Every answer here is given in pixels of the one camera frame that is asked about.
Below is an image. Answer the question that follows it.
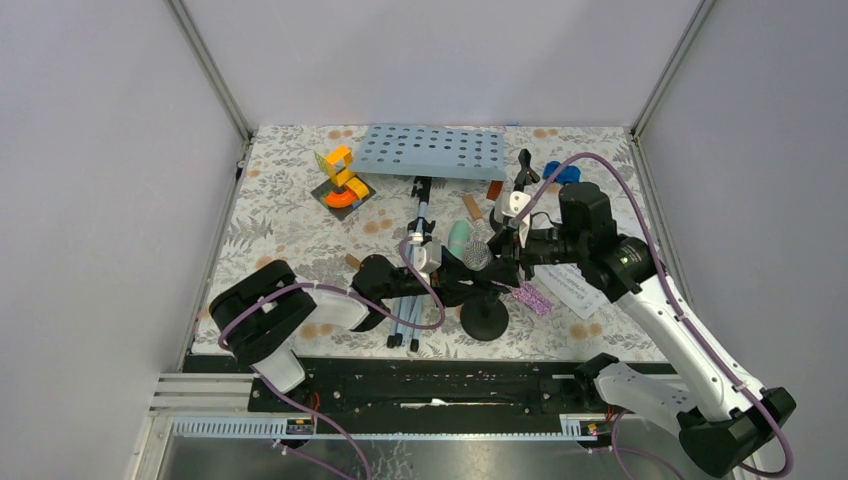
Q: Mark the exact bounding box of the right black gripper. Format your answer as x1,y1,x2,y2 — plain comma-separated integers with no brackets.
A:
475,221,587,288

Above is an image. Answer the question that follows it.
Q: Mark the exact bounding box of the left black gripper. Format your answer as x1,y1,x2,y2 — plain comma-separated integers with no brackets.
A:
378,247,490,310

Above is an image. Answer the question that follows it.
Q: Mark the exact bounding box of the sheet music page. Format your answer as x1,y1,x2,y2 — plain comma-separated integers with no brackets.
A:
535,264,607,320

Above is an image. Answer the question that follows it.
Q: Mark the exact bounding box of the light wooden block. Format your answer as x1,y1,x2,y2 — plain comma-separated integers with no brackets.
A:
345,254,362,270
462,194,484,222

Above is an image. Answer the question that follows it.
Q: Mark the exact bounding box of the floral tablecloth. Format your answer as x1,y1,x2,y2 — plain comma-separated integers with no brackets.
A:
208,125,663,362

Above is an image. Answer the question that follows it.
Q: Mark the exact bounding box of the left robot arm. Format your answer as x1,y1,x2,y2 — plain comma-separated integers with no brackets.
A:
209,254,509,411

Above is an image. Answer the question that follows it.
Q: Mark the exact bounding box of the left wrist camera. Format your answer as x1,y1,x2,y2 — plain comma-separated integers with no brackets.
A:
409,232,442,274

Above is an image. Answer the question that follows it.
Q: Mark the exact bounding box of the light wooden block centre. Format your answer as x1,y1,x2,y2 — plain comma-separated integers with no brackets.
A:
345,254,362,270

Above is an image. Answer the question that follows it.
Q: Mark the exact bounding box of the black microphone stand front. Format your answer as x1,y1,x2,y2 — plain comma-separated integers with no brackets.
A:
489,149,540,231

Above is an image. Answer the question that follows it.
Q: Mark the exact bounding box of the blue toy car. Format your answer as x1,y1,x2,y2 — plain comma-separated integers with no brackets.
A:
542,161,581,185

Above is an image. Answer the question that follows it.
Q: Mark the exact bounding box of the green toy microphone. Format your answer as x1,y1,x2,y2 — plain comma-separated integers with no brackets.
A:
447,220,473,262

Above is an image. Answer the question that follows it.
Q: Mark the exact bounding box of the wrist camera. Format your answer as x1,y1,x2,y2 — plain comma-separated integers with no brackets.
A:
490,191,532,247
409,232,442,274

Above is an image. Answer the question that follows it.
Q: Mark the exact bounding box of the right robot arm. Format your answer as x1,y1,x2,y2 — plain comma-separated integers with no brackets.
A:
484,182,797,478

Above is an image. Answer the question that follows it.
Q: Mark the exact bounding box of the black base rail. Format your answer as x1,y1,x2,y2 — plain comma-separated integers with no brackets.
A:
247,356,641,437

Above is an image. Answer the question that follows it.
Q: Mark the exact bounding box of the light wooden block right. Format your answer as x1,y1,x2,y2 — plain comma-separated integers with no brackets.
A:
462,194,484,222

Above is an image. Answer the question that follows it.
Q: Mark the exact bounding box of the black microphone stand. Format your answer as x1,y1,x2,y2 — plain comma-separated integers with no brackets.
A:
489,149,540,231
459,288,509,342

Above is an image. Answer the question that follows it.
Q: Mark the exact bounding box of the dark red wooden block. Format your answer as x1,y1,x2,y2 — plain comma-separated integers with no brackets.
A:
486,180,504,201

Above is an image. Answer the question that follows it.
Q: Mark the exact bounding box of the toy brick assembly grey base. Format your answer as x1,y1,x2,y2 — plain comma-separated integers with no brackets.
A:
310,146,376,221

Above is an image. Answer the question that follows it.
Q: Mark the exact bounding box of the light blue music stand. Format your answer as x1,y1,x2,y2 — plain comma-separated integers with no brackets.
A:
352,123,505,348

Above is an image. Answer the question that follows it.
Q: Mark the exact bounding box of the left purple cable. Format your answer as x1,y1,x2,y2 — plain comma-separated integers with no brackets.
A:
217,235,448,480

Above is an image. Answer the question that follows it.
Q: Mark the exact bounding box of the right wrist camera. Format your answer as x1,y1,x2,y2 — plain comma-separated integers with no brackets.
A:
490,191,532,247

